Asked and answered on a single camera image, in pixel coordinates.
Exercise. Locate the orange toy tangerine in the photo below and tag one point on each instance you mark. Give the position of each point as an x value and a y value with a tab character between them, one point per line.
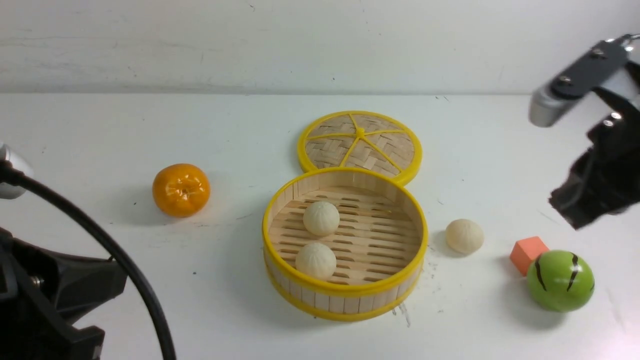
181	190

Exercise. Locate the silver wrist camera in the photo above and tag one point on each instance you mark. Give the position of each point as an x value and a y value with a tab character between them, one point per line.
15	173
605	69

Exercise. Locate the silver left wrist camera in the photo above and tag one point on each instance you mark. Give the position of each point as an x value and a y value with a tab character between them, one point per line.
15	173

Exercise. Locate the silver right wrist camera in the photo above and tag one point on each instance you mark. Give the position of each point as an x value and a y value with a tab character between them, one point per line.
605	69

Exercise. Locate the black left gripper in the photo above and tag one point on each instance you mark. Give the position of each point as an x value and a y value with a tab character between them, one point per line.
44	293

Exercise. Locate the yellow woven steamer lid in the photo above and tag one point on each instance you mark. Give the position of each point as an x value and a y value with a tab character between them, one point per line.
361	139

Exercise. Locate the yellow rimmed bamboo steamer tray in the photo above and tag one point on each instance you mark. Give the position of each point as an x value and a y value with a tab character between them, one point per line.
380	243

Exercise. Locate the orange foam cube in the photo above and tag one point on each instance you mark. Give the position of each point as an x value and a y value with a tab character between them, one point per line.
525	252

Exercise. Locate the green striped toy melon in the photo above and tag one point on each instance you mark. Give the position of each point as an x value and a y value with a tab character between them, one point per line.
560	281

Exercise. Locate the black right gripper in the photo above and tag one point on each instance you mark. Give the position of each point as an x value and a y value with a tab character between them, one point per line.
604	180

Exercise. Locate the white toy bun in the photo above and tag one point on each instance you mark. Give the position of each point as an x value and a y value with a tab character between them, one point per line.
317	261
321	218
464	236

